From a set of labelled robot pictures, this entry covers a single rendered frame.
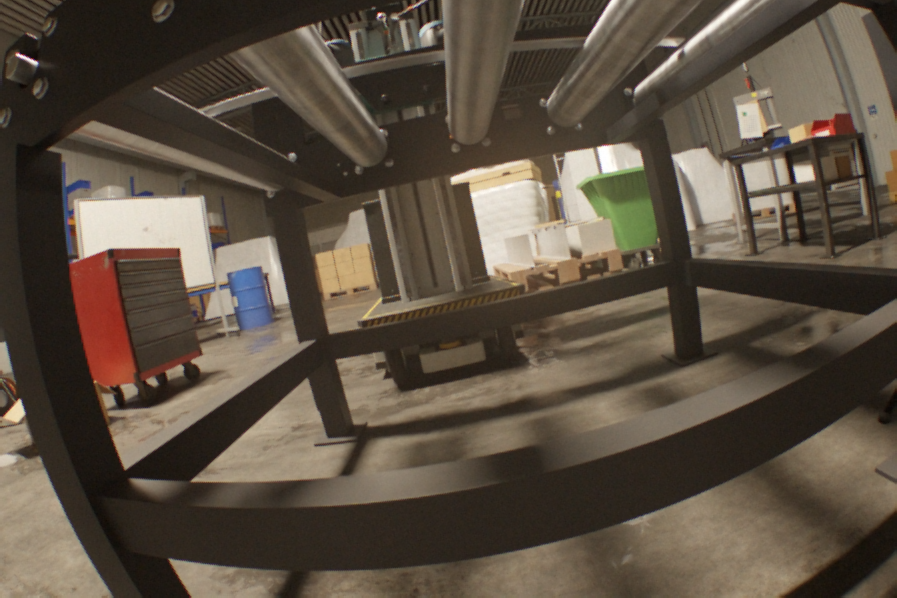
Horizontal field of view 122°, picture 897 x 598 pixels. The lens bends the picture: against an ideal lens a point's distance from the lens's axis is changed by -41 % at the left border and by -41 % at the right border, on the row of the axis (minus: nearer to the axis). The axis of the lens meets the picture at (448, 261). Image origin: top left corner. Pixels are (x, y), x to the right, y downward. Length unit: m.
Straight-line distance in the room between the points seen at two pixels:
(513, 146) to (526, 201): 3.20
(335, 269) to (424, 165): 8.22
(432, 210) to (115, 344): 2.00
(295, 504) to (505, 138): 1.13
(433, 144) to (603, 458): 1.08
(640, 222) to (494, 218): 1.64
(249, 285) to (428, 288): 4.62
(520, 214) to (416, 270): 2.62
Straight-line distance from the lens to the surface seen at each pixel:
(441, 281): 2.00
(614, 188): 3.62
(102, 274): 2.74
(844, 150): 5.02
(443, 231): 2.00
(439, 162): 1.26
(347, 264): 9.36
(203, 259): 5.86
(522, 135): 1.30
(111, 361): 2.80
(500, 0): 0.54
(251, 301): 6.37
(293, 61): 0.59
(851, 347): 0.52
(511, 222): 4.49
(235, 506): 0.41
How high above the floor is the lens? 0.52
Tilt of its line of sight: 2 degrees down
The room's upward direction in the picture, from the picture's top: 12 degrees counter-clockwise
